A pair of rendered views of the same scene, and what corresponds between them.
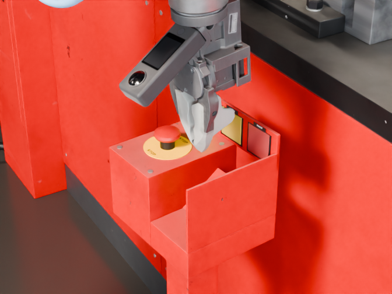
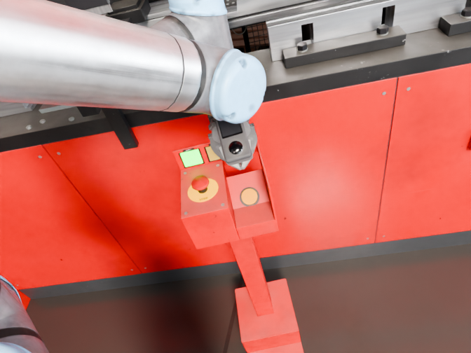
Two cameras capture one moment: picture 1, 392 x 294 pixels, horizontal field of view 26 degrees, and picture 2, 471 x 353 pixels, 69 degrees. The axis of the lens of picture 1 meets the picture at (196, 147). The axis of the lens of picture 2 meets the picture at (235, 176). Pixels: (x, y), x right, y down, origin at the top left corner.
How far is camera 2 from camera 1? 0.78 m
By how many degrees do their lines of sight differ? 40
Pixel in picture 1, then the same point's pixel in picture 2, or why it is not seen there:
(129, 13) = (26, 173)
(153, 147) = (198, 196)
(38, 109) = not seen: outside the picture
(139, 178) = (219, 213)
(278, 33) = not seen: hidden behind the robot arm
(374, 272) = (294, 162)
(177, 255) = (266, 227)
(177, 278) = (242, 244)
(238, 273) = not seen: hidden behind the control
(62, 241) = (66, 317)
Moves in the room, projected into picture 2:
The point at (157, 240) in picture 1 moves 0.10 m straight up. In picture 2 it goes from (245, 232) to (237, 204)
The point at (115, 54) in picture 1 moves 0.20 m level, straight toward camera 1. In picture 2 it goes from (28, 204) to (69, 216)
